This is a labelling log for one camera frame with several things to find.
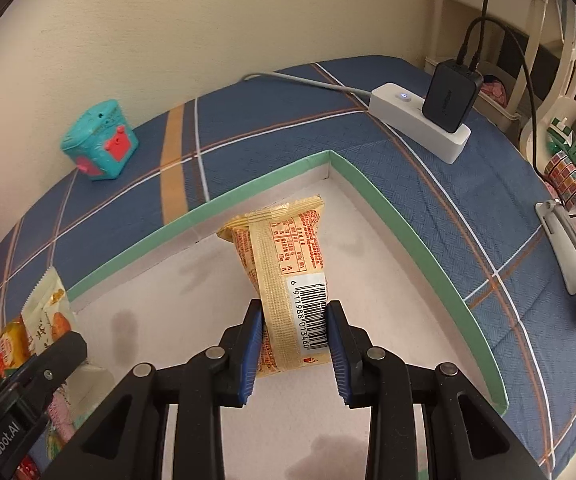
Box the pink cake snack pack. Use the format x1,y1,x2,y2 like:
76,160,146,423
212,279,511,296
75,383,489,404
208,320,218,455
48,390,76,443

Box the white power strip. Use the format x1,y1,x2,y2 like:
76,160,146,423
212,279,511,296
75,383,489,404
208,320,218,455
242,71,472,165

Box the blue plaid tablecloth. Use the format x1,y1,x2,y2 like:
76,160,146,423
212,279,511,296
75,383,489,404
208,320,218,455
0,56,576,476

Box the black charger adapter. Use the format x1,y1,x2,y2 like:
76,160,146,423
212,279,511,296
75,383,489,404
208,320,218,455
421,0,540,174

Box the beige orange barcode snack pack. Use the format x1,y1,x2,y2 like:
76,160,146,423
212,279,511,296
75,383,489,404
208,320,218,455
217,195,330,376

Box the teal toy box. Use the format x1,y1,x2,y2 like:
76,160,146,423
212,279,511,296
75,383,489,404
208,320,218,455
60,100,139,181

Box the dark red milk pack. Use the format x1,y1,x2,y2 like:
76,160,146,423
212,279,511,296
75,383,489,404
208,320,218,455
13,455,40,480

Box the white orange snack pack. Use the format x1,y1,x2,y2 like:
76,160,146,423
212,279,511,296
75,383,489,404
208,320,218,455
21,266,79,356

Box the white tray green rim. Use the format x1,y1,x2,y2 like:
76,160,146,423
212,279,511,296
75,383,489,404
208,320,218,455
68,151,508,479

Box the yellow cake pack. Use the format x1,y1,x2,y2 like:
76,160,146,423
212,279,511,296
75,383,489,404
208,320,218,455
0,316,32,374

